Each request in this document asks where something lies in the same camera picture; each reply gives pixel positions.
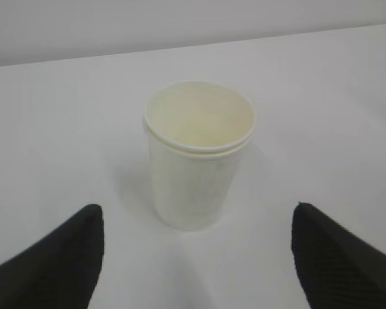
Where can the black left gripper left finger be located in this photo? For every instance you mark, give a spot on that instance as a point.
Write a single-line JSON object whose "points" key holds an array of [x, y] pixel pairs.
{"points": [[59, 271]]}

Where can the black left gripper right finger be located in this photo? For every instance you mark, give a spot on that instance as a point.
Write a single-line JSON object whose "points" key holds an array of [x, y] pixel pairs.
{"points": [[336, 269]]}

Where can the white paper cup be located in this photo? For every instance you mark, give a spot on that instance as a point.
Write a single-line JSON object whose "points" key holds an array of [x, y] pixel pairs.
{"points": [[196, 134]]}

